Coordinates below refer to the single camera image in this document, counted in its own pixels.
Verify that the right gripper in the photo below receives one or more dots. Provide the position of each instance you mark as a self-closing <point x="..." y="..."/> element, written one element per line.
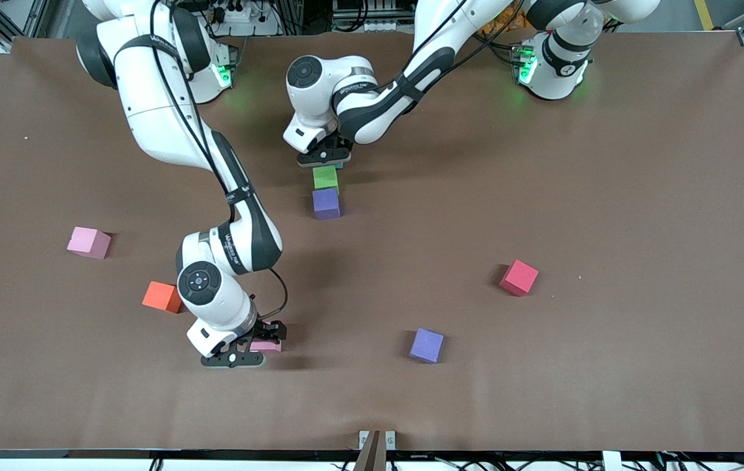
<point x="268" y="330"/>

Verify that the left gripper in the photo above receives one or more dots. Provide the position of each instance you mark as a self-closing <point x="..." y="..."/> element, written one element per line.
<point x="342" y="143"/>

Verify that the green foam block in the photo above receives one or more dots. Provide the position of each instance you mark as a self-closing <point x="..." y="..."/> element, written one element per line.
<point x="325" y="178"/>

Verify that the pink foam block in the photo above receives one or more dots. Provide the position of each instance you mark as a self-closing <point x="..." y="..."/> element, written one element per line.
<point x="89" y="242"/>
<point x="272" y="345"/>

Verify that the purple foam block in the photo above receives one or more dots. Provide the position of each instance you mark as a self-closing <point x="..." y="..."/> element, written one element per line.
<point x="426" y="345"/>
<point x="326" y="204"/>

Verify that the red foam block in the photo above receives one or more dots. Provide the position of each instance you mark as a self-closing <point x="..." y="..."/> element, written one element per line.
<point x="519" y="278"/>

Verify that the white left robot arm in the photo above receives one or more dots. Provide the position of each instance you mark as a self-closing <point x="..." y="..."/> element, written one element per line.
<point x="411" y="78"/>

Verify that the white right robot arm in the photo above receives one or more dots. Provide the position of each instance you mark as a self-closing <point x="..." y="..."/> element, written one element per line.
<point x="156" y="111"/>

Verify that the orange foam block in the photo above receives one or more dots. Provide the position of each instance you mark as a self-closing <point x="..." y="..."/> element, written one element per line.
<point x="157" y="296"/>

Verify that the grey electronics rack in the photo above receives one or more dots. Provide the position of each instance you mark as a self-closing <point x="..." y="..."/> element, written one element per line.
<point x="365" y="16"/>

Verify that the white power strip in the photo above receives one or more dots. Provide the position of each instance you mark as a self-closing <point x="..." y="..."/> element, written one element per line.
<point x="238" y="12"/>

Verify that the orange objects pile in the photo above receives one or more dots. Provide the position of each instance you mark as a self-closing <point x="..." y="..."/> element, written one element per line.
<point x="506" y="25"/>

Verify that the white label tag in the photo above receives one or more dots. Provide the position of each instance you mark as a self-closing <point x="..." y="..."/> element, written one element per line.
<point x="612" y="461"/>

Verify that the small metal edge bracket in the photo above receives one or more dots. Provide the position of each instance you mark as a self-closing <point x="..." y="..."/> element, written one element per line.
<point x="364" y="439"/>

